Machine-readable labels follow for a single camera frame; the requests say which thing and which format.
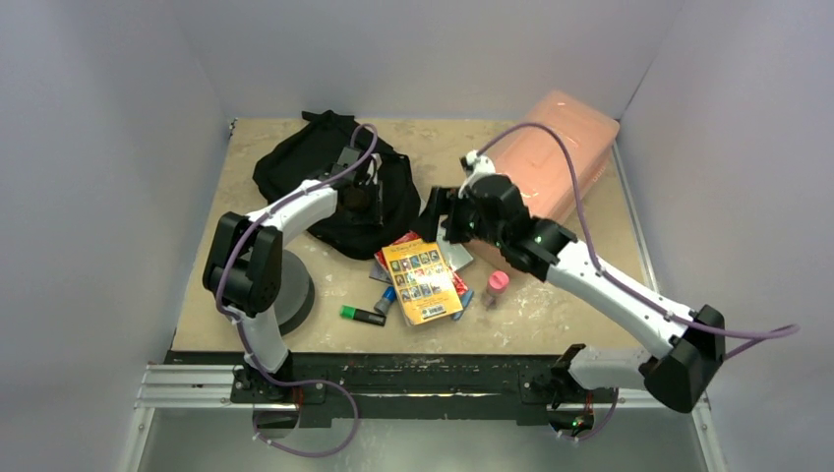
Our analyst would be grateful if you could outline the black student backpack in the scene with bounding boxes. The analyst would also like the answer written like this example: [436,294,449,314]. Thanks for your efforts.
[253,110,421,261]

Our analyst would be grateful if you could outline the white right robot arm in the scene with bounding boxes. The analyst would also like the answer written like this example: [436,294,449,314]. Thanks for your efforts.
[413,174,727,413]

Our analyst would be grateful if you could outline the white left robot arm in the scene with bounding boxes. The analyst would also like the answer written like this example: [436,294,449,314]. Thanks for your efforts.
[202,144,376,402]

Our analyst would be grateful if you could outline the translucent pink plastic storage box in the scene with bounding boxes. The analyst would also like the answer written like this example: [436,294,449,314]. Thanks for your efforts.
[486,89,620,224]

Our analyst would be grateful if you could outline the pink capped small bottle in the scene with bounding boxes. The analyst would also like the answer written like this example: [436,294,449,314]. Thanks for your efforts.
[481,270,509,309]

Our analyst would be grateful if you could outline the blue capped glue stick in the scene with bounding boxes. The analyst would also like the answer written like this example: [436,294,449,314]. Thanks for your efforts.
[373,286,397,317]

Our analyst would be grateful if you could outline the green highlighter marker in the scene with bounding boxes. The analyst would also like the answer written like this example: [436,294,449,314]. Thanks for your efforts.
[339,305,387,326]

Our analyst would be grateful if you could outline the grey foam roll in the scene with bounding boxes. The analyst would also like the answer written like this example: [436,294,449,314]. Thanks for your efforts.
[272,250,316,335]

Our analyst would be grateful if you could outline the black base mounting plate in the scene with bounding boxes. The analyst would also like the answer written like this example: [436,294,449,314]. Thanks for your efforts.
[164,347,617,434]

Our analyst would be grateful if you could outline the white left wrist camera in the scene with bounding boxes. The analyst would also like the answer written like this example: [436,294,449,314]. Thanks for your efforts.
[363,153,382,185]

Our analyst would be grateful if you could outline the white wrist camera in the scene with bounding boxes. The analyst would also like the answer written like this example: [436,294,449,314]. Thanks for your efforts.
[457,149,496,198]
[363,153,382,185]

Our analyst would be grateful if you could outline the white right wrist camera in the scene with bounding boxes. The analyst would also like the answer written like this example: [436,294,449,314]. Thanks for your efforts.
[457,149,496,198]

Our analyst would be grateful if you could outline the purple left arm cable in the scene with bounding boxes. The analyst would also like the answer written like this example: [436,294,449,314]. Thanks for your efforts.
[213,122,381,458]

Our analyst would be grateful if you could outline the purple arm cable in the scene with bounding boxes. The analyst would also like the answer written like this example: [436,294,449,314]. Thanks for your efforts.
[213,122,381,458]
[475,122,802,444]

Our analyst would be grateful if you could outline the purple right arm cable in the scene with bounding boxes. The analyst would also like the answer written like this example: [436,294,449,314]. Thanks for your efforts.
[475,122,802,444]

